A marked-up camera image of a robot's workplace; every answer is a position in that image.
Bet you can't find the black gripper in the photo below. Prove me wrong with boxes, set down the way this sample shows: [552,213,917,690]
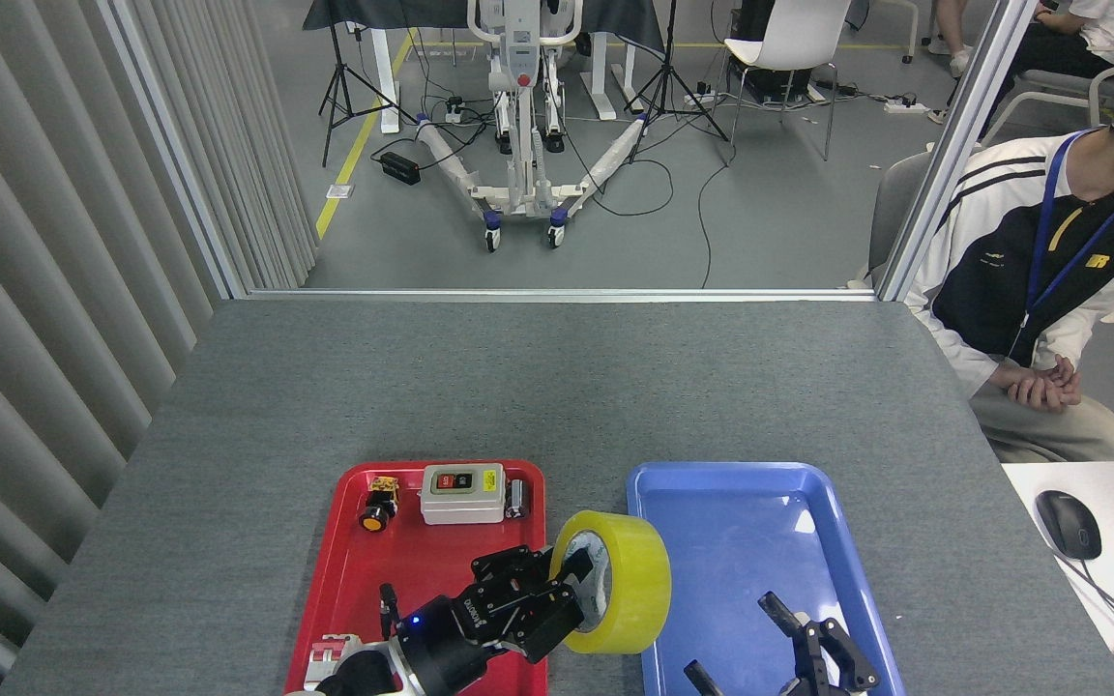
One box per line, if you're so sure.
[393,545,727,696]

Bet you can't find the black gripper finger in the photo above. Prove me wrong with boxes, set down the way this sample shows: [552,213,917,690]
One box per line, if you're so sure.
[758,592,882,695]

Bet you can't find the yellow tape roll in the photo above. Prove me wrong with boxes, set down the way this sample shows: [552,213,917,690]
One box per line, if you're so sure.
[549,510,672,655]

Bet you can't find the person's right hand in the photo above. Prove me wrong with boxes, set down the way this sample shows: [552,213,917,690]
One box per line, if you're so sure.
[1005,372,1066,414]

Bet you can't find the person's left hand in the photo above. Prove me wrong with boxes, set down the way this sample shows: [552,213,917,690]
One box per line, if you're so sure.
[1041,354,1083,401]

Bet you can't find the blue plastic tray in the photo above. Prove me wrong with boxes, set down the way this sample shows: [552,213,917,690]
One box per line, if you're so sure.
[627,461,906,696]

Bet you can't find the red plastic tray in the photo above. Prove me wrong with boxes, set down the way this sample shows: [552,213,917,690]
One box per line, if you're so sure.
[284,459,548,696]

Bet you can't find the yellow push button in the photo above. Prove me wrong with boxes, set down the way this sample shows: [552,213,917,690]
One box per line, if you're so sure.
[359,475,400,534]

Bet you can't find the black computer mouse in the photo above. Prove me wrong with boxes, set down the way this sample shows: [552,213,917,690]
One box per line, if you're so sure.
[1036,490,1103,561]

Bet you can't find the white stand on wheels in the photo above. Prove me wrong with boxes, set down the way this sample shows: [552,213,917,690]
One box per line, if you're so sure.
[415,0,660,254]

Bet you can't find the grey chair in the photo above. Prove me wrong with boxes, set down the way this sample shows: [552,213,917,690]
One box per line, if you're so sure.
[868,150,935,289]

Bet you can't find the black tripod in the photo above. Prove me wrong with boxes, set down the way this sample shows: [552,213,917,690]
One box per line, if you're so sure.
[318,19,418,167]
[627,0,732,165]

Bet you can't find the black floor box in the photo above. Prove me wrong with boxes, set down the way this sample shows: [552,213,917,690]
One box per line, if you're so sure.
[731,0,817,103]

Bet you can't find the white armchair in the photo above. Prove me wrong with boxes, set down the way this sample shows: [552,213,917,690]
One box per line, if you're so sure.
[982,53,1114,141]

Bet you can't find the white chair with metal legs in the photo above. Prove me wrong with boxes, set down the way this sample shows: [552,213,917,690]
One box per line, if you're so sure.
[723,0,853,161]

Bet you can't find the person's leg with white shoe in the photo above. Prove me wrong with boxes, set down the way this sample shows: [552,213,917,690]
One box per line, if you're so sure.
[928,0,976,80]

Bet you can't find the desk with black cloth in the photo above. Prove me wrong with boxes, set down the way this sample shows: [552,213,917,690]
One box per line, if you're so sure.
[303,0,666,134]

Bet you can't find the grey vertical blinds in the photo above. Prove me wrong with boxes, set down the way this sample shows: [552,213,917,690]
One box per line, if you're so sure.
[0,0,318,696]

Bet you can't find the person in white shirt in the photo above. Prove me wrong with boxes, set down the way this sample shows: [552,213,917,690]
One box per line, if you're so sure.
[987,0,1114,122]

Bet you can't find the white switch box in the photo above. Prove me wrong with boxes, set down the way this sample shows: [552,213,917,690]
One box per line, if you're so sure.
[420,463,506,526]

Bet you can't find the silver aluminium rail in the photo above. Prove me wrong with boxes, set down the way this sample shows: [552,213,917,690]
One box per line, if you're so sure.
[246,287,879,303]

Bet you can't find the black floor cable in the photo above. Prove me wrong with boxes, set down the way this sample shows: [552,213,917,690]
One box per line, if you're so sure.
[695,143,740,289]
[565,126,676,219]

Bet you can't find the person with blue lanyard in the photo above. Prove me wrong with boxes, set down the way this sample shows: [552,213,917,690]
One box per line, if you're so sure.
[905,39,1114,463]

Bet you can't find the silver aluminium post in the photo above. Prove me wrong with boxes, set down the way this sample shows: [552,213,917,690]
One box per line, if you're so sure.
[98,0,249,301]
[874,0,1041,303]

